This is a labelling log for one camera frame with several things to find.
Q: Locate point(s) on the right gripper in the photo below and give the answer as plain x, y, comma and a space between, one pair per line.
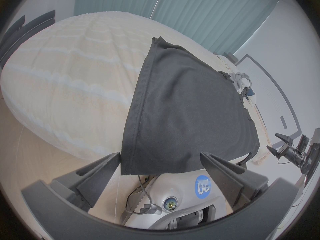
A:
288, 152

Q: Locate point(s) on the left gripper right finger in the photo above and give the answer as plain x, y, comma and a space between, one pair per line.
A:
225, 179

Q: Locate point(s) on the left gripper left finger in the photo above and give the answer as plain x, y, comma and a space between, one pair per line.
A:
100, 176

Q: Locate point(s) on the black T-shirt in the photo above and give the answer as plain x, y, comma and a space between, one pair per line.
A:
185, 114

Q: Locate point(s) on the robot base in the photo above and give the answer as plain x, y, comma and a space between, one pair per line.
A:
180, 191

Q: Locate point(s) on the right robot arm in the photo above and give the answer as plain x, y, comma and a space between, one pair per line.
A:
313, 154

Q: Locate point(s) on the pile of clothes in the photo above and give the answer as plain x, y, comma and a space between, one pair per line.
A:
240, 82

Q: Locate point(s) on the bed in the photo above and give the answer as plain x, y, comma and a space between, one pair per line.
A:
75, 84

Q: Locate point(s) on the grey bedside table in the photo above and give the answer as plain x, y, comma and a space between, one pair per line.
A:
231, 57

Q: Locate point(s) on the white printed pillow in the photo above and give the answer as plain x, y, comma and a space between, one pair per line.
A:
223, 60

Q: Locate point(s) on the blue-green curtain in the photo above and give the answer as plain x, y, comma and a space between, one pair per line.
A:
112, 1
212, 16

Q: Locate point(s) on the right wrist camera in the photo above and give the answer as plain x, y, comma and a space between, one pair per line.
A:
303, 142

